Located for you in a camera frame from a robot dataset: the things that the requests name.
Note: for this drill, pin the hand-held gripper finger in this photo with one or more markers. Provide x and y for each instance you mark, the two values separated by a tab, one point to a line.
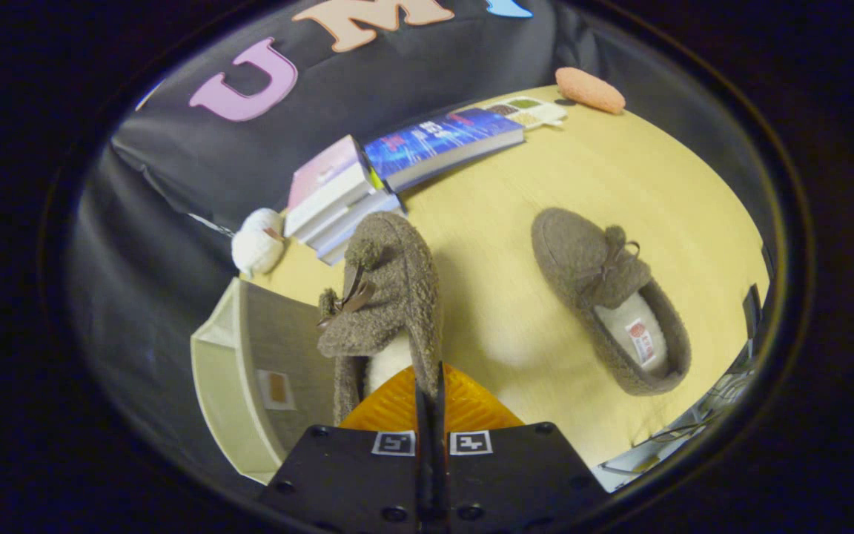
424	404
441	404

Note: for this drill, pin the brown fuzzy shoe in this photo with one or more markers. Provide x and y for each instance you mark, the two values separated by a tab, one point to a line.
390	282
597	282

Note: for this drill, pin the beige storage box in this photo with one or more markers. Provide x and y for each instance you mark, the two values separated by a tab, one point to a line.
264	371

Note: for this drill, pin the white book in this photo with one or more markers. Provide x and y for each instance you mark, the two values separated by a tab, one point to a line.
334	211

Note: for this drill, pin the white plush toy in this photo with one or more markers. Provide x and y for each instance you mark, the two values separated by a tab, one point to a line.
258	241

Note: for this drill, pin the pink book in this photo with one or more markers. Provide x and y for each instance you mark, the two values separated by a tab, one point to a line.
321	172

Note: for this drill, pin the blue book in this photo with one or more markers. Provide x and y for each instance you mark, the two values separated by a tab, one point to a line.
442	141

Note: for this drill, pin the white compartment tray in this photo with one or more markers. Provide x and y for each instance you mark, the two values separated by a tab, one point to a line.
527	111

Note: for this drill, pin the orange oval sponge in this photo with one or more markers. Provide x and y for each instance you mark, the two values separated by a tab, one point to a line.
590	90

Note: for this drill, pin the black backdrop cloth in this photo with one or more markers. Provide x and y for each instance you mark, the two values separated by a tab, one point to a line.
175	148

